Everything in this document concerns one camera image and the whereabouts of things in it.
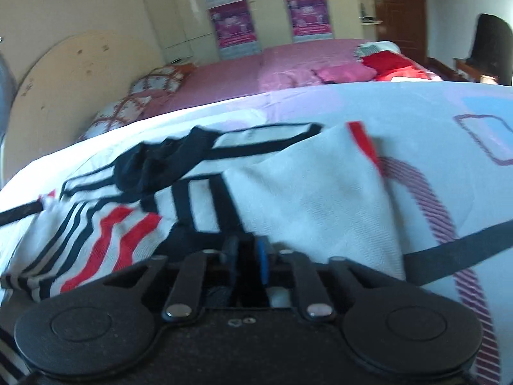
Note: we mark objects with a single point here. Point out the pink bed cover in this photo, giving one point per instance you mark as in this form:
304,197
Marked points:
240,76

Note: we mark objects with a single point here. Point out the red cloth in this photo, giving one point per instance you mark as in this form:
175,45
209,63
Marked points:
396,66

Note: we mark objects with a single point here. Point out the black chair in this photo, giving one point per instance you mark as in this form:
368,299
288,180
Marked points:
491,44

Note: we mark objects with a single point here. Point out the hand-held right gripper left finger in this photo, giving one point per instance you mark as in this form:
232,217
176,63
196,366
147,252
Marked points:
231,254

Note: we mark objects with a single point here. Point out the red white patterned pillow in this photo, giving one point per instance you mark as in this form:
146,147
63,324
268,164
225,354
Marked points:
160,78
116,112

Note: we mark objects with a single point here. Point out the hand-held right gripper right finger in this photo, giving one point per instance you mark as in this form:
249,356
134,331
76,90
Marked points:
262,260

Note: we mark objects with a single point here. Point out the brown wooden door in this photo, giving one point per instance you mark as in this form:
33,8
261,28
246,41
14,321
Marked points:
400,12

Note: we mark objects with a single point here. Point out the pink cloth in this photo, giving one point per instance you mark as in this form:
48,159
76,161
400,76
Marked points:
344,73

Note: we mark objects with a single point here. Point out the cream rounded headboard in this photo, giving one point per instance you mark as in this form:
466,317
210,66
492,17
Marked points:
72,84

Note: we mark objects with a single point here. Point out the white black red striped sweater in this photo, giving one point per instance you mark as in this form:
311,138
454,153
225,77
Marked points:
312,192

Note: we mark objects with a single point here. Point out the wooden furniture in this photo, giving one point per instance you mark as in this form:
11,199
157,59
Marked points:
441,69

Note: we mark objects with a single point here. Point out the white green cloth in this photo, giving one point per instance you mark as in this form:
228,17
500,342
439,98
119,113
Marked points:
376,47

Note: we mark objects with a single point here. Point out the cream wardrobe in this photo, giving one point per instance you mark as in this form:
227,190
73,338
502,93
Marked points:
180,8

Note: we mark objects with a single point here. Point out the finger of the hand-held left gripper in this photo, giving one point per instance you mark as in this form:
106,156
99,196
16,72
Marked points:
20,212

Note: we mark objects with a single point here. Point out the white printed bed sheet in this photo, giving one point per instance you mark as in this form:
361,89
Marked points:
441,160

